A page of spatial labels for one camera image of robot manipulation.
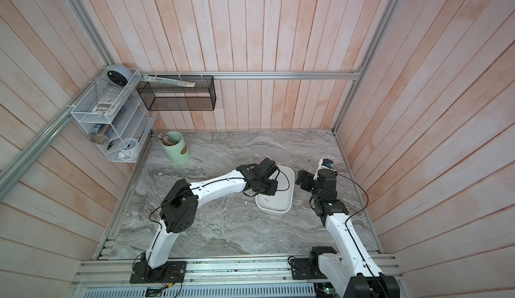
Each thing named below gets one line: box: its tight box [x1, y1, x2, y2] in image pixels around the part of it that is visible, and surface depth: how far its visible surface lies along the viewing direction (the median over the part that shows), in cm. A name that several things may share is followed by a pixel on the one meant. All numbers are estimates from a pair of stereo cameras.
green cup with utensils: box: [157, 130, 192, 166], surface depth 99 cm
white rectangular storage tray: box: [254, 165, 296, 215], surface depth 91 cm
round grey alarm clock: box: [106, 64, 133, 87], surface depth 83 cm
